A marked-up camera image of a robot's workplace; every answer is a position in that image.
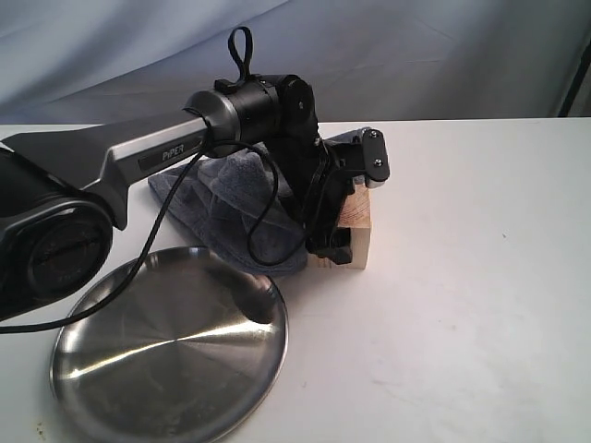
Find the black velcro strap loop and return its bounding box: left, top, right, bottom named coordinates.
left=225, top=26, right=256, bottom=87

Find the round stainless steel plate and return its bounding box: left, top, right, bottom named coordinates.
left=50, top=246, right=288, bottom=442

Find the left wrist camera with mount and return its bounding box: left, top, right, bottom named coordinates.
left=329, top=126, right=390, bottom=189

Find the black backdrop stand pole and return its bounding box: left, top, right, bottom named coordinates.
left=557, top=43, right=590, bottom=118

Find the light wooden cube block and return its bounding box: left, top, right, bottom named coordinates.
left=307, top=185, right=372, bottom=269

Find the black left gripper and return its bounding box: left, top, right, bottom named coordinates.
left=270, top=138, right=355, bottom=265

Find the grey fleece cloth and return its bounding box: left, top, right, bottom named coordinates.
left=167, top=149, right=308, bottom=277

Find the blue-grey backdrop cloth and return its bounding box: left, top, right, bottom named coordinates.
left=1, top=1, right=590, bottom=124

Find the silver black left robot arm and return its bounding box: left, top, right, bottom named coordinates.
left=1, top=75, right=358, bottom=319

